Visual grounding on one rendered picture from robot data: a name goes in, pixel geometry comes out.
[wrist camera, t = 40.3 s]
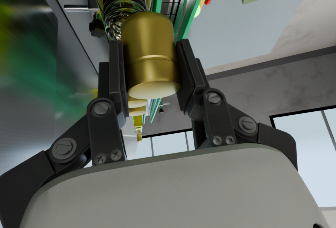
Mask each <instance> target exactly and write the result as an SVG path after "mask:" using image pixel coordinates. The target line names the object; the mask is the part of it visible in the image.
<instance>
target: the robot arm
mask: <svg viewBox="0 0 336 228"><path fill-rule="evenodd" d="M176 52H177V58H178V64H179V70H180V76H181V82H182V87H181V90H180V91H179V92H177V93H176V94H177V98H178V102H179V106H180V110H181V111H183V112H184V115H188V116H189V117H190V118H191V122H192V131H193V139H194V148H195V150H191V151H184V152H177V153H171V154H164V155H158V156H151V157H145V158H138V159H132V160H128V157H127V152H126V147H125V142H124V137H123V132H122V128H123V126H124V125H125V124H126V121H127V117H129V116H130V113H129V98H128V93H127V87H126V74H125V73H126V72H125V61H124V50H123V43H122V42H119V41H118V40H110V41H109V62H100V63H99V74H98V96H97V98H95V99H94V100H92V101H91V102H90V103H89V104H88V107H87V114H85V115H84V116H83V117H82V118H81V119H80V120H78V121H77V122H76V123H75V124H74V125H73V126H71V127H70V128H69V129H68V130H67V131H66V132H64V133H63V134H62V135H61V136H60V137H59V138H57V139H56V140H55V141H54V142H53V144H52V146H51V147H50V148H49V149H47V150H46V151H44V150H42V151H41V152H39V153H37V154H36V155H34V156H32V157H30V158H29V159H27V160H25V161H24V162H22V163H20V164H19V165H17V166H15V167H14V168H12V169H10V170H9V171H7V172H5V173H3V174H2V175H1V176H0V220H1V223H2V226H3V228H330V226H329V224H328V223H327V221H326V219H325V217H324V215H323V213H322V211H321V210H320V208H319V206H318V204H317V202H316V201H315V199H314V197H313V195H312V194H311V192H310V190H309V189H308V187H307V185H306V184H305V182H304V180H303V179H302V177H301V175H300V174H299V171H298V155H297V143H296V141H295V139H294V137H293V136H292V135H291V134H289V133H287V132H285V131H282V130H280V129H277V128H274V127H271V126H269V125H266V124H263V123H261V122H259V123H257V122H256V121H255V119H254V118H252V117H251V116H249V115H247V114H245V113H244V112H242V111H240V110H239V109H237V108H235V107H234V106H232V105H230V104H229V103H227V100H226V97H225V95H224V94H223V93H222V92H221V91H220V90H218V89H215V88H211V87H210V84H209V82H208V79H207V76H206V74H205V71H204V68H203V66H202V63H201V61H200V59H199V58H196V57H195V55H194V52H193V49H192V46H191V44H190V41H189V39H180V40H179V41H177V42H176ZM91 160H92V166H90V167H85V166H86V165H87V164H88V163H89V162H90V161H91ZM84 167H85V168H84Z"/></svg>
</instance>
